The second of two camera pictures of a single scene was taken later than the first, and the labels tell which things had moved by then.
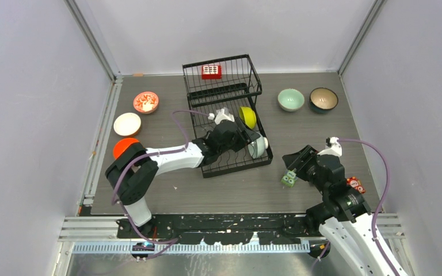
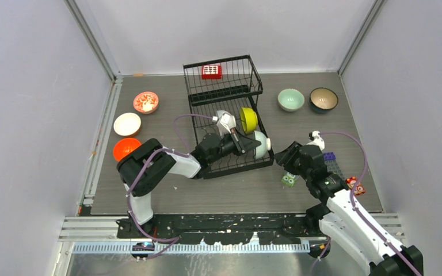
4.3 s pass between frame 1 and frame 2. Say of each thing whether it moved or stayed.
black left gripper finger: moved
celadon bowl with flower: stayed
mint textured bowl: stayed
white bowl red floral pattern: stayed
